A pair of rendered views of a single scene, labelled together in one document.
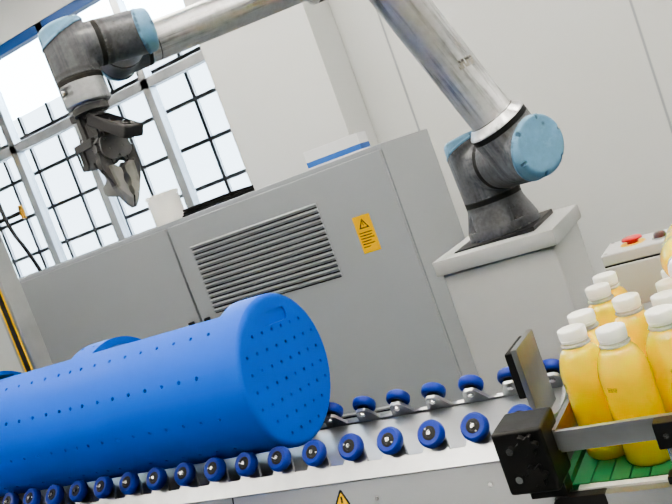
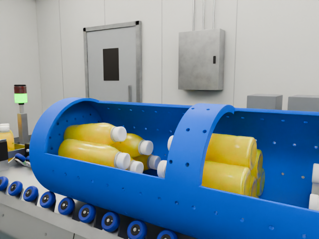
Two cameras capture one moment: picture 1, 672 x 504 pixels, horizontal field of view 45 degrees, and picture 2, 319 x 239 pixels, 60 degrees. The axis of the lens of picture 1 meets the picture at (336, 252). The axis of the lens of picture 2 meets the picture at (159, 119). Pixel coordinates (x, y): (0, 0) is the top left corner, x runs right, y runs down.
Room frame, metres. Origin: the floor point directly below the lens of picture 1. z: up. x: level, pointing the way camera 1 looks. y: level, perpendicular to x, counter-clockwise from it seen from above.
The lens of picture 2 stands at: (2.28, 0.43, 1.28)
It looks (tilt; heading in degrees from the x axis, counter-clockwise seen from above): 8 degrees down; 181
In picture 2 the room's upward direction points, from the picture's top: straight up
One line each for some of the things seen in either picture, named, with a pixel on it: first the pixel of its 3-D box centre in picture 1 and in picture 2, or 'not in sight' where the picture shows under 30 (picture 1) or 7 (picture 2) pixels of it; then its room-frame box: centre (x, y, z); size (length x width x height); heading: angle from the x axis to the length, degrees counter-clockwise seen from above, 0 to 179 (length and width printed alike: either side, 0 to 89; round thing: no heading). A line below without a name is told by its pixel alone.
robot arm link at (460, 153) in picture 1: (481, 162); not in sight; (2.12, -0.43, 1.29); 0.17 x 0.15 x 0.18; 23
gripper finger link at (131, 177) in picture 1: (126, 185); not in sight; (1.64, 0.34, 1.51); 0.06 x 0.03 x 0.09; 50
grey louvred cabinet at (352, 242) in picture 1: (253, 359); not in sight; (3.75, 0.53, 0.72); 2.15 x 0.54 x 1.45; 60
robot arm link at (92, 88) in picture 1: (84, 96); not in sight; (1.62, 0.35, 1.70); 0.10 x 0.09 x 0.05; 140
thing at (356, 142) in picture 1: (337, 150); not in sight; (3.33, -0.15, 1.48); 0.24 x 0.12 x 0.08; 68
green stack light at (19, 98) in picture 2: not in sight; (21, 97); (0.76, -0.37, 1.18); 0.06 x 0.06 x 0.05
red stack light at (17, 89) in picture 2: not in sight; (20, 89); (0.76, -0.37, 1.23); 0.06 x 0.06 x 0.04
